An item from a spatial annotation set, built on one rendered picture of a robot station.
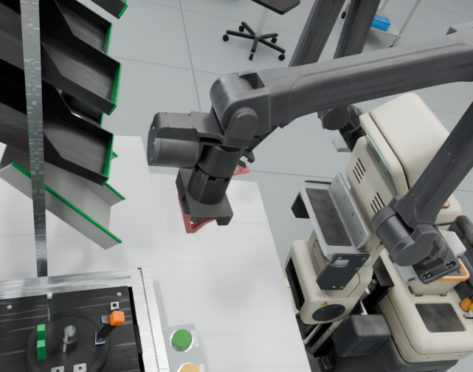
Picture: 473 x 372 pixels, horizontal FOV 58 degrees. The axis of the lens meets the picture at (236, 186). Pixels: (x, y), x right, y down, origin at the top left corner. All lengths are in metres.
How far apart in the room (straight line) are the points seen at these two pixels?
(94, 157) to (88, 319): 0.31
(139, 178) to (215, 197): 0.71
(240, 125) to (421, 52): 0.26
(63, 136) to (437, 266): 0.79
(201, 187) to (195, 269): 0.55
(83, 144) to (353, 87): 0.52
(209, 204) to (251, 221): 0.67
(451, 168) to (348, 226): 0.42
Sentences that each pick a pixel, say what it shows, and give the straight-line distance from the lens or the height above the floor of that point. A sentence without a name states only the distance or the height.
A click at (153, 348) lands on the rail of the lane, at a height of 0.95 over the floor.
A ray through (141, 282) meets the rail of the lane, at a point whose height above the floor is 0.95.
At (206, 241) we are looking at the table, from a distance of 1.19.
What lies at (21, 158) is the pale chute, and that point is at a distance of 0.90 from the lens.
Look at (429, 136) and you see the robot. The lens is 0.97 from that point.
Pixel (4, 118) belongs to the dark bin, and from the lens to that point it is 0.75.
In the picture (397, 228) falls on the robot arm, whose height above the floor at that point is 1.26.
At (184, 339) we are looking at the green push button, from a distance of 0.90.
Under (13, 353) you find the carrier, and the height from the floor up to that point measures 0.97.
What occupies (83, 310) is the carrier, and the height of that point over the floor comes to 0.97.
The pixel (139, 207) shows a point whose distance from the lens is 1.23.
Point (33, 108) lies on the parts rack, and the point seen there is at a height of 1.36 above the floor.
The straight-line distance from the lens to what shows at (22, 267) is 1.11.
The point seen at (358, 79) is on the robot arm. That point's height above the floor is 1.55.
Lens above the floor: 1.77
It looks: 41 degrees down
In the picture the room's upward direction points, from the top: 22 degrees clockwise
